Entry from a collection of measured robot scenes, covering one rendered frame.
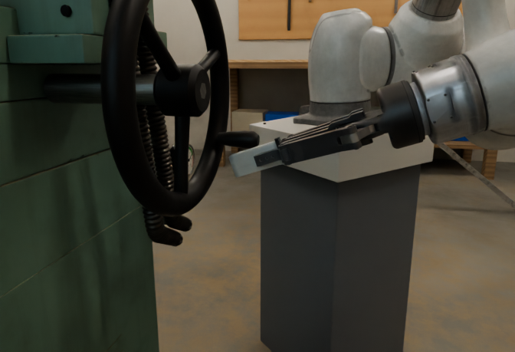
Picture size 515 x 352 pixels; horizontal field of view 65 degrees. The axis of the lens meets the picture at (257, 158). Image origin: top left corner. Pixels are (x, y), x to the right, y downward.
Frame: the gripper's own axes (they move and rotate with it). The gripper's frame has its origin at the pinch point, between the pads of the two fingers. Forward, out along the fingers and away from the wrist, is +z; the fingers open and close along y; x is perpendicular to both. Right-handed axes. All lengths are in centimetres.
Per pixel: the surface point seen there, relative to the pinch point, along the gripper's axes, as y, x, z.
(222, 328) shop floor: -59, 59, 49
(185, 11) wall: -320, -106, 118
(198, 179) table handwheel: 3.1, -0.2, 7.4
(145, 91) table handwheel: 7.8, -12.3, 7.5
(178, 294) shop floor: -74, 51, 70
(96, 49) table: 10.2, -18.0, 9.9
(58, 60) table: 12.3, -18.0, 13.2
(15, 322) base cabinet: 16.6, 7.6, 29.0
